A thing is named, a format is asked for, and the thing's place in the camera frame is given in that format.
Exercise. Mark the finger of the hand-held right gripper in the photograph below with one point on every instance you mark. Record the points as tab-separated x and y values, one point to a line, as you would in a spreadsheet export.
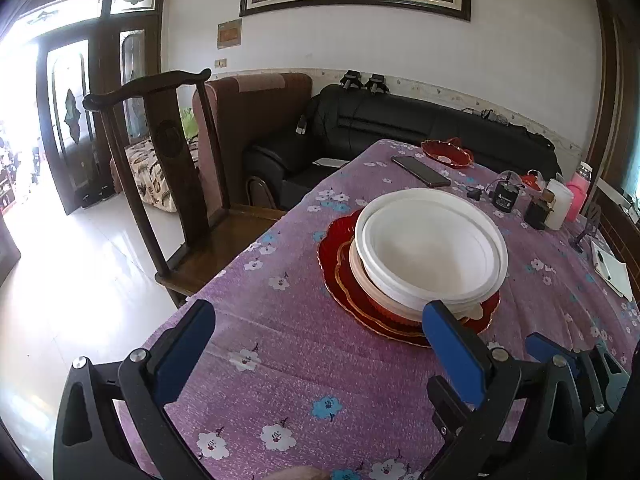
445	400
550	347

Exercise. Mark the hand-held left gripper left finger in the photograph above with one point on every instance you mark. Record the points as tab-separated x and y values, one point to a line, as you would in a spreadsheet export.
187	350

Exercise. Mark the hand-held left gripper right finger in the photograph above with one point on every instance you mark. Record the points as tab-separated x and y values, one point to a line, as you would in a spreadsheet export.
455	350

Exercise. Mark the large white paper bowl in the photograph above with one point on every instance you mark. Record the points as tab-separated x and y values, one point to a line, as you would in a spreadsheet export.
504	260

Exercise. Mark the gold-rimmed red plate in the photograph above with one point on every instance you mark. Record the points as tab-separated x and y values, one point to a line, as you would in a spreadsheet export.
350	291

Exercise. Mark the cream paper bowl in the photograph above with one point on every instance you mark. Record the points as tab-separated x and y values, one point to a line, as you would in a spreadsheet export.
357	270

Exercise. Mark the large red scalloped plate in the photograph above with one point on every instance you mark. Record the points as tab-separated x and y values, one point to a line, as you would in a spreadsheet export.
332	240

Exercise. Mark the person's left hand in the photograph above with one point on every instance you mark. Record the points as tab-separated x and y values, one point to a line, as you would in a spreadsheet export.
300	474

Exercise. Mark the white notebook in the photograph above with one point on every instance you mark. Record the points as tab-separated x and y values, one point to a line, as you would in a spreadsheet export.
617	275

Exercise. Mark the black pen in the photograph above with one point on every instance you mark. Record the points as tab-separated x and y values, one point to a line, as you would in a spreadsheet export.
602	262

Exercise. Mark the purple floral tablecloth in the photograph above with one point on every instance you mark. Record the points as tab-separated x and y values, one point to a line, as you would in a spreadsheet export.
300	360

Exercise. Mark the black phone stand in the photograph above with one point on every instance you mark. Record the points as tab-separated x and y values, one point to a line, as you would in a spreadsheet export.
592	222

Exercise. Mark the dark jar wooden lid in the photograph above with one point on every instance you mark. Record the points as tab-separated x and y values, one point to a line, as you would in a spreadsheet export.
536	215

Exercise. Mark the white plastic container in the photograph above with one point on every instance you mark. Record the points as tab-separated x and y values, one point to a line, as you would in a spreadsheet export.
560	205

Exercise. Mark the wooden cabinet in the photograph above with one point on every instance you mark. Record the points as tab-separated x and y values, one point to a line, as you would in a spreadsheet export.
617	220

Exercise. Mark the pink insulated bottle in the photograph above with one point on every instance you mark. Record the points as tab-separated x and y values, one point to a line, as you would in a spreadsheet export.
577	195

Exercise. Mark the black power adapter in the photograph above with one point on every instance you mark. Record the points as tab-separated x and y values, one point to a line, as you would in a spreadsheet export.
474	193

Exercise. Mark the black cylindrical device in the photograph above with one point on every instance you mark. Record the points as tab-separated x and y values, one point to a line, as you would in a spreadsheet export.
505	196

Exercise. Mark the red plastic object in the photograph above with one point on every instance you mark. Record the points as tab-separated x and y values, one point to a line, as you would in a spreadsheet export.
531	181

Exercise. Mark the leaf-print blanket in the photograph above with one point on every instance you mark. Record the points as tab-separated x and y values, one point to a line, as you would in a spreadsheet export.
150	175

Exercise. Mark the black smartphone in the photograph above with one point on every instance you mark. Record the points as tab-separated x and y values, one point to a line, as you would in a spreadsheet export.
420	171

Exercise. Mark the dark wooden chair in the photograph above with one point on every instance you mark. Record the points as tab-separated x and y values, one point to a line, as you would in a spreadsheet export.
175	160

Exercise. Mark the small red dish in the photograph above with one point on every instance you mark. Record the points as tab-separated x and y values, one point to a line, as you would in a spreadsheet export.
440	150

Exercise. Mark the white paper sheet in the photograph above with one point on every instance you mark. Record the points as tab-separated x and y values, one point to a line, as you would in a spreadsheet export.
330	162

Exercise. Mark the green cushion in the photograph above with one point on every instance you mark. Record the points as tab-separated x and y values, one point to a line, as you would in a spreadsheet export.
190	122

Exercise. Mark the black leather sofa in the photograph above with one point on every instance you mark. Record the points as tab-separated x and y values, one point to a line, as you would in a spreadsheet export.
390	115

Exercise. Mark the brown armchair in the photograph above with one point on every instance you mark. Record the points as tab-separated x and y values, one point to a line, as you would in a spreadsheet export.
250	110

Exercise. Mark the wooden glass door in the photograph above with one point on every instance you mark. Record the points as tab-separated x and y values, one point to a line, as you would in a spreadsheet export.
102	110

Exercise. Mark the black device on sofa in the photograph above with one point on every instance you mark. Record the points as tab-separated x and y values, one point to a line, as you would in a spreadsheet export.
376	84
351	80

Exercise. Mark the small wall plaque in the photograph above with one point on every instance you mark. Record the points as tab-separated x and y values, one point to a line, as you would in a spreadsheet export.
230	34

